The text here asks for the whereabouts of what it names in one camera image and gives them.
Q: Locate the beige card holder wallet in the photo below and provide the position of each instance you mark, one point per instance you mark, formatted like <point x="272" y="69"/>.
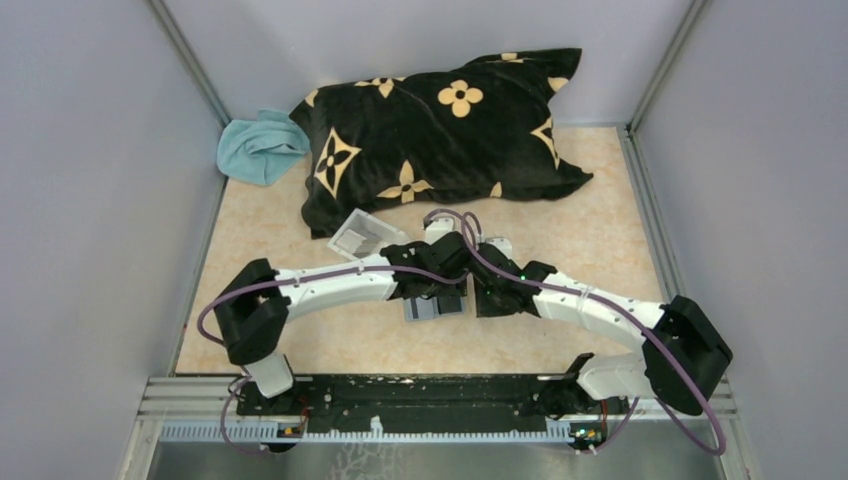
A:
<point x="424" y="309"/>

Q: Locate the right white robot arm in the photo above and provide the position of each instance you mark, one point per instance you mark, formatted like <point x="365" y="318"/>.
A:
<point x="675" y="354"/>

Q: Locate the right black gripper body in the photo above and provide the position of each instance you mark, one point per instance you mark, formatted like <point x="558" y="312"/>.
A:
<point x="488" y="301"/>

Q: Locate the black floral pillow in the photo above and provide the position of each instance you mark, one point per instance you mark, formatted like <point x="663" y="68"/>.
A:
<point x="482" y="130"/>

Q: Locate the aluminium frame rail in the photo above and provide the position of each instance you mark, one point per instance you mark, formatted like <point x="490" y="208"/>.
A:
<point x="204" y="409"/>

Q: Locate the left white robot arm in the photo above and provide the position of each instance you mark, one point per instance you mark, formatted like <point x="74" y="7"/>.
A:
<point x="254" y="308"/>

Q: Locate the light blue cloth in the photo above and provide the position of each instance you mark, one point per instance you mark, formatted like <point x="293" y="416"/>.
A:
<point x="261" y="151"/>

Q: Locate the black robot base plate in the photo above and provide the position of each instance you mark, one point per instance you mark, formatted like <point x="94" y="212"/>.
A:
<point x="421" y="404"/>

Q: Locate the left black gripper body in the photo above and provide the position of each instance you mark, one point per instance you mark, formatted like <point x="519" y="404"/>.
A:
<point x="456" y="289"/>

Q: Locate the white plastic card box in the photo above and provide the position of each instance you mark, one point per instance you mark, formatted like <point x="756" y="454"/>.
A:
<point x="363" y="234"/>

